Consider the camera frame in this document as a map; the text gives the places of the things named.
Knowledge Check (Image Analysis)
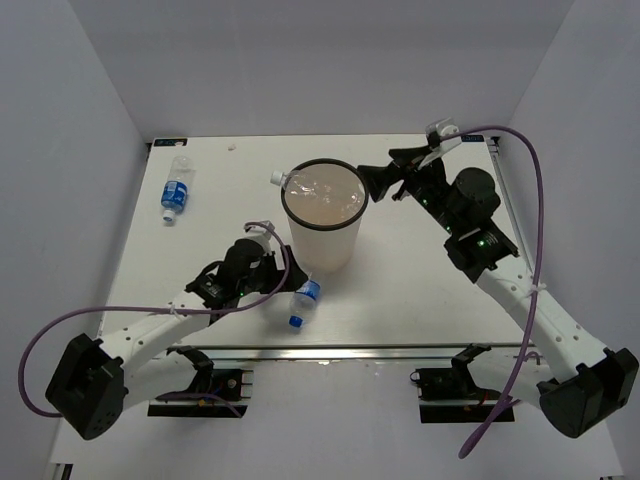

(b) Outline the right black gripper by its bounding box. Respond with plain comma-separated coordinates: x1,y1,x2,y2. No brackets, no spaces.
357,146,461,236

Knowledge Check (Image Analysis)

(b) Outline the blue label bottle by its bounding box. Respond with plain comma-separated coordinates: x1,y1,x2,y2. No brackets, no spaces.
288,277,322,328
160,156,195,225

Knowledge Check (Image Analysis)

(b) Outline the large clear bottle white cap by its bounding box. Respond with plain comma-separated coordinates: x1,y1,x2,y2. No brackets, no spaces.
269,164,365,218

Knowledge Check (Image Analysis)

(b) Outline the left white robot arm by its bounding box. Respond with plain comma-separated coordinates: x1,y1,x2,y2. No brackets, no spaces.
45,237,308,440

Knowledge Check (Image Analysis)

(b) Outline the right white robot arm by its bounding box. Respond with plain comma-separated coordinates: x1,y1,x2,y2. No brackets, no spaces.
357,147,639,438

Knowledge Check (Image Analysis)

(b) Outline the white bin with black rim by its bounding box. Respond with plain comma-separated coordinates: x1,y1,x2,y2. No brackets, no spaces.
280,158,369,274

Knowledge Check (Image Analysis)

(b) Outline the right blue corner sticker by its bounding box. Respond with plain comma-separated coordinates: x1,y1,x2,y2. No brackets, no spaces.
460,134,485,143

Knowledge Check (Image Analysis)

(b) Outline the blue corner sticker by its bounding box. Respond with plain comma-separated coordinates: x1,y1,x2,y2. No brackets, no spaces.
460,134,485,143
153,138,188,148

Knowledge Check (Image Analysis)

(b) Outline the left blue corner sticker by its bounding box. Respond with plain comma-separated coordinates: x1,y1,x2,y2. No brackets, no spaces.
153,138,188,148

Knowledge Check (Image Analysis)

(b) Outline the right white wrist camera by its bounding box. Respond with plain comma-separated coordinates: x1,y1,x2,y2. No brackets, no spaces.
425,117,462,157

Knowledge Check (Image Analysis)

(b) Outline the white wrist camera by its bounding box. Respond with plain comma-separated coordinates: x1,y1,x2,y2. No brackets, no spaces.
243,221,274,243
425,117,462,157

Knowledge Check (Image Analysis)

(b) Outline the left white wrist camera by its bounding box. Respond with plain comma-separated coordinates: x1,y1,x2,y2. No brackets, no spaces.
243,221,274,243

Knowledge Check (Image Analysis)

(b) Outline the aluminium table front rail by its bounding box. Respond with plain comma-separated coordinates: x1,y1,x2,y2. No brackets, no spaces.
164,343,521,363

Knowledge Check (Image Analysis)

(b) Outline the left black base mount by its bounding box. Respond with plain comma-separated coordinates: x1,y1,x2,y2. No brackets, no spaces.
147,346,254,419

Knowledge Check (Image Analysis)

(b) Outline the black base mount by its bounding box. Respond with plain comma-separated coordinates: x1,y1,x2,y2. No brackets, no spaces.
147,346,254,419
409,344,500,424

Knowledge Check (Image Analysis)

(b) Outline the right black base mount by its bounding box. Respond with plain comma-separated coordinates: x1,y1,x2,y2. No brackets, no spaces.
409,344,500,424

